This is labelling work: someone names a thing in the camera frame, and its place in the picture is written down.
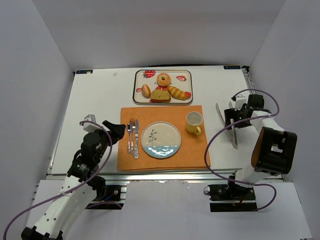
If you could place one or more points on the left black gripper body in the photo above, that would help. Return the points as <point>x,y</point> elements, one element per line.
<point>107,134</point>

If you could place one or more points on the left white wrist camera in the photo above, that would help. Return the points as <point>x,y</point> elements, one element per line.
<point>88,126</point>

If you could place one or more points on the striped long bread roll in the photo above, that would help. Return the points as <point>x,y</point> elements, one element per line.
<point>176,93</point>

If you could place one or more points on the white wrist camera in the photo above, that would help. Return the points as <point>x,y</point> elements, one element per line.
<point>88,126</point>
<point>239,101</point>

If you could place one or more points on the left blue table label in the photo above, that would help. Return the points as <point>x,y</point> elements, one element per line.
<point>84,71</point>

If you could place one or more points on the round plate blue white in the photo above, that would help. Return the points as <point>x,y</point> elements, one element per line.
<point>161,140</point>

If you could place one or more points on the silver table knife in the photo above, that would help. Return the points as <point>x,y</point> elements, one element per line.
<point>136,132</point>

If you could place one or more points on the right blue table label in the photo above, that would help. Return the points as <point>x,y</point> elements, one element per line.
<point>231,67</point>

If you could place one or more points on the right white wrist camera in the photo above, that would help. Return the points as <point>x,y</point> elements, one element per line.
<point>239,101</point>

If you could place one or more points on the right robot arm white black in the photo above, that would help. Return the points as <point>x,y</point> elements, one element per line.
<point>274,151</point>

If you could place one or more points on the silver fork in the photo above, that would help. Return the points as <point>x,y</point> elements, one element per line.
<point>132,124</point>

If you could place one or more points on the strawberry pattern tray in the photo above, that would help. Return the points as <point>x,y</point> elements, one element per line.
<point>181,79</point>

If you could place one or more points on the bagel with hole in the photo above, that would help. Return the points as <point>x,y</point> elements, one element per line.
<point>163,80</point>

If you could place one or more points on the yellow mug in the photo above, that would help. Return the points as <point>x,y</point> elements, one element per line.
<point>193,122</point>

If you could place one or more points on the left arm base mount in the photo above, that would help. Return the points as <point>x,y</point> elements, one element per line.
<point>113,199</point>

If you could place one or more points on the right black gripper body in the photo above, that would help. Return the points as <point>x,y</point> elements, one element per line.
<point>231,120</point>

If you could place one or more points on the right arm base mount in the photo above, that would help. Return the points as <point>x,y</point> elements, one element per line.
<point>228,198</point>

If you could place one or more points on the orange cloth placemat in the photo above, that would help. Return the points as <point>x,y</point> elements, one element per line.
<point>191,154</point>

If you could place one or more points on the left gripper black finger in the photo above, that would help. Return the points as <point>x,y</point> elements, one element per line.
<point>114,127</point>
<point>116,136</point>

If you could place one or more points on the sliced loaf bread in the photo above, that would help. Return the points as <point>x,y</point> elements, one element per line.
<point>160,96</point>

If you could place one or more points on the blue table label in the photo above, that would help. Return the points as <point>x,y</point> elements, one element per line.
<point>231,67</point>
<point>84,71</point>

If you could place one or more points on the round sesame bun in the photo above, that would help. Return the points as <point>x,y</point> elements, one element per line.
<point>146,92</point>

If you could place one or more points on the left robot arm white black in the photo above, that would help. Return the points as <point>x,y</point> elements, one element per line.
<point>81,185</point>

